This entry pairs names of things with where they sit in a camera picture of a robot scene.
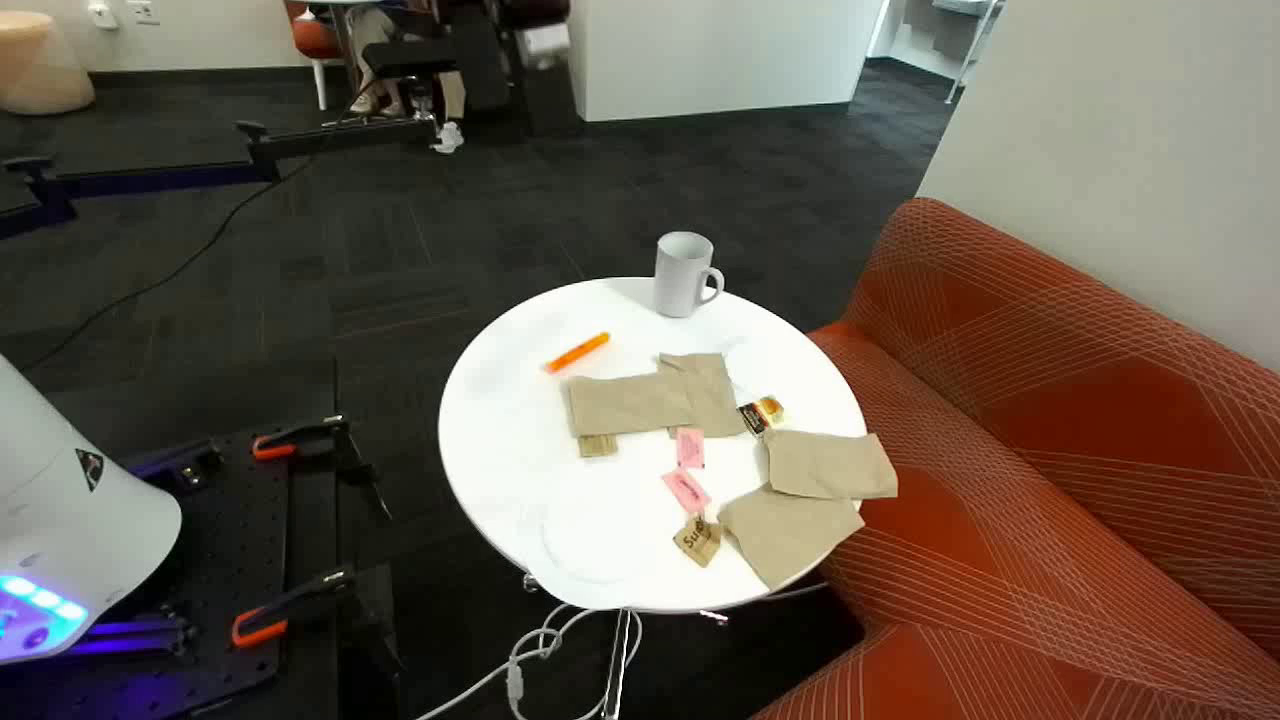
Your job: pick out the orange clamp upper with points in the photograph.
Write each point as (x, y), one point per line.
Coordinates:
(293, 439)

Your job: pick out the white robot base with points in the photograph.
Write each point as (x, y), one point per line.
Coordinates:
(76, 534)

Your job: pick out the white ceramic mug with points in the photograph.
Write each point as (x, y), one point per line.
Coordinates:
(684, 274)

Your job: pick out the pink sweetener packet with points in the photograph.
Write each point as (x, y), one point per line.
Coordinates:
(684, 492)
(690, 448)

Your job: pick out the round white table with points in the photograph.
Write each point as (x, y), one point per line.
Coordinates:
(599, 534)

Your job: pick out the orange sharpie marker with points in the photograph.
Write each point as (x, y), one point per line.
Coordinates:
(577, 355)

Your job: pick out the small brown sugar packet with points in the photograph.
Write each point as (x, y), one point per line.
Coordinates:
(696, 540)

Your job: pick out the brown napkin right lower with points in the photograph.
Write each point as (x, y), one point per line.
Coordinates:
(785, 537)

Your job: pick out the beige round stool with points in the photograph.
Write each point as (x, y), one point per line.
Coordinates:
(39, 66)

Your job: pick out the orange striped sofa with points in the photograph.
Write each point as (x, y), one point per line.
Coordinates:
(1088, 497)

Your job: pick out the orange clamp lower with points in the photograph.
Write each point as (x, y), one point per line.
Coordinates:
(271, 620)

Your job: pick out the white cabinet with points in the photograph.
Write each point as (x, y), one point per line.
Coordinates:
(709, 59)

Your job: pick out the orange clamp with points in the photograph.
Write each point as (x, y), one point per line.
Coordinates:
(271, 620)
(293, 439)

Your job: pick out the large brown paper napkin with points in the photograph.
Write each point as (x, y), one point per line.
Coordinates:
(678, 393)

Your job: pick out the pink sweetener packet upper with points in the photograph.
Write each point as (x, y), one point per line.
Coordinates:
(690, 448)

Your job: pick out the pink sweetener packet lower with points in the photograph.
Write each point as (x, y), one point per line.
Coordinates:
(684, 492)

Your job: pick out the black camera stand bar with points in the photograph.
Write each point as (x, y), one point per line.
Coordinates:
(263, 163)

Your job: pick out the black and yellow packet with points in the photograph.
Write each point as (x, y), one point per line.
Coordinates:
(763, 413)

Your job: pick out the brown napkin right upper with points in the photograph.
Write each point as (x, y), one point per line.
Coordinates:
(823, 464)

